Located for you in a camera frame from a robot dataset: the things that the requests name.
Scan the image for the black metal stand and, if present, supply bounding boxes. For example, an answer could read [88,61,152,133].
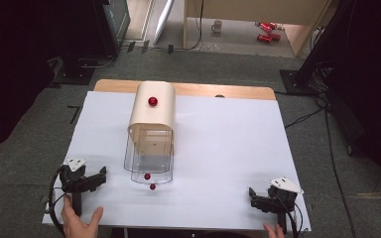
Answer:
[279,0,356,97]

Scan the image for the light wooden desk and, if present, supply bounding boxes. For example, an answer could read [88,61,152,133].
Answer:
[182,0,332,58]

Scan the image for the black tape corner mark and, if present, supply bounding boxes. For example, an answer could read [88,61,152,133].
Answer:
[66,104,81,125]

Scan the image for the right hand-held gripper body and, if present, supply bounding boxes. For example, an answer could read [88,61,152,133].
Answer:
[266,177,305,234]

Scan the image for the cream cabinet with red knob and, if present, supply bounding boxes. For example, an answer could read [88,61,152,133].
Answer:
[126,80,177,157]

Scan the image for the black hanging cable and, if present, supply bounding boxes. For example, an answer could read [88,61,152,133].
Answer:
[174,0,205,52]

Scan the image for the beige mug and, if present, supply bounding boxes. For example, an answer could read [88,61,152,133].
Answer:
[210,19,223,34]

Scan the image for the wooden table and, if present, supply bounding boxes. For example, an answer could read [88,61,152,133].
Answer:
[92,78,277,101]

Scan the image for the black monitor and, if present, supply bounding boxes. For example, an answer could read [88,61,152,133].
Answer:
[91,0,132,58]

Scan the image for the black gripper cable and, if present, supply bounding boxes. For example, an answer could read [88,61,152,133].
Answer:
[273,193,305,238]
[47,166,67,238]

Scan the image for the white leaning board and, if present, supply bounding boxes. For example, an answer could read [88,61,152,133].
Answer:
[153,0,177,46]

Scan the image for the person's right hand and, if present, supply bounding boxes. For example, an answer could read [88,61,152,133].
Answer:
[263,221,286,238]

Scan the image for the clear drawer with red knob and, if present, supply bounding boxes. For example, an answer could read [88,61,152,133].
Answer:
[123,127,174,181]
[130,142,175,191]

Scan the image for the person's left hand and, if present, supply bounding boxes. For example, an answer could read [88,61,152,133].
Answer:
[61,193,104,238]

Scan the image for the black floor cable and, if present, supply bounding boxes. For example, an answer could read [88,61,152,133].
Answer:
[283,93,359,238]

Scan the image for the white table cover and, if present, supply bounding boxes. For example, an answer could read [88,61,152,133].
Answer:
[41,90,312,232]

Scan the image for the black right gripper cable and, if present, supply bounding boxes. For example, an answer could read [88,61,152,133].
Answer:
[273,193,305,238]

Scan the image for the black stand base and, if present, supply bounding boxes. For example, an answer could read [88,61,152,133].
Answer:
[52,56,95,86]

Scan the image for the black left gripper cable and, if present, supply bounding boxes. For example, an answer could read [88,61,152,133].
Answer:
[47,166,67,238]

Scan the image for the dark curtain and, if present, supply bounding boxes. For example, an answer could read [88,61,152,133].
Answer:
[323,0,381,199]
[0,0,95,159]

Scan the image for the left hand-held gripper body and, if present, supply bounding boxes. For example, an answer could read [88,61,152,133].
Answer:
[59,158,90,216]

